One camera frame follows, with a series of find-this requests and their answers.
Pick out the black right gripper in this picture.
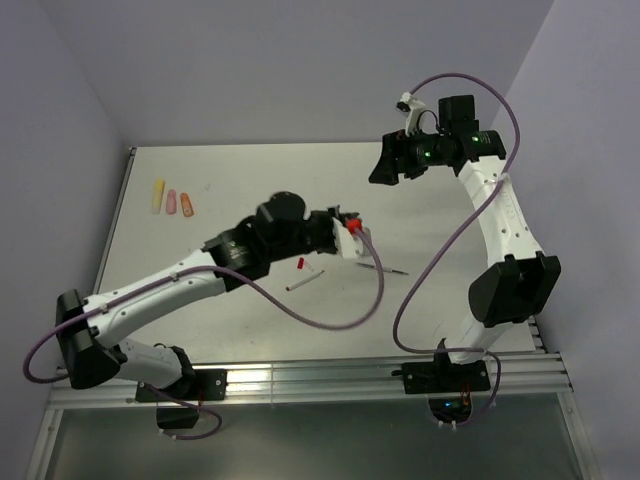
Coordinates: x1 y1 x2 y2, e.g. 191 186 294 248
367 125 449 186

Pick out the white pen with red tip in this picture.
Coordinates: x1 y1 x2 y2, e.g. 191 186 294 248
285 270 325 292

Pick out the orange highlighter pen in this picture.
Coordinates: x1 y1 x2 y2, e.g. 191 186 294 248
180 192 194 218

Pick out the pink highlighter pen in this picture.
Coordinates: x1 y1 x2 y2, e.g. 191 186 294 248
165 189 178 215

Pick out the yellow marker pen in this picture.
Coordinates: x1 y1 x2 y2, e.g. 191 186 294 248
151 179 165 215

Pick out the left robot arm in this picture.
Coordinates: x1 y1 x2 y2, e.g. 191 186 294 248
57 192 361 399

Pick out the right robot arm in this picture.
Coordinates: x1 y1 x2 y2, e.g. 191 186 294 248
369 92 561 390

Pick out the purple ballpoint pen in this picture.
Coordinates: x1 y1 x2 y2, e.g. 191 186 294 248
356 262 409 276

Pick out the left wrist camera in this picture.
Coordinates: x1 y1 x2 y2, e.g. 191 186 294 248
333 218 371 260

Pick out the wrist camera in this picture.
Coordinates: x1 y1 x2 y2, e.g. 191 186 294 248
333 218 371 260
396 92 427 137

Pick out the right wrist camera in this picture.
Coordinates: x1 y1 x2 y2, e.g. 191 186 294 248
396 92 427 137

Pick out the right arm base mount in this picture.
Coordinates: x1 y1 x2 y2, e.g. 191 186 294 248
391 353 491 427

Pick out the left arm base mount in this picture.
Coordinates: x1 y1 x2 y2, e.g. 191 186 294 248
134 368 227 441

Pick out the aluminium rail frame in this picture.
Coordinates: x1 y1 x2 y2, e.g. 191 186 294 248
28 142 601 479

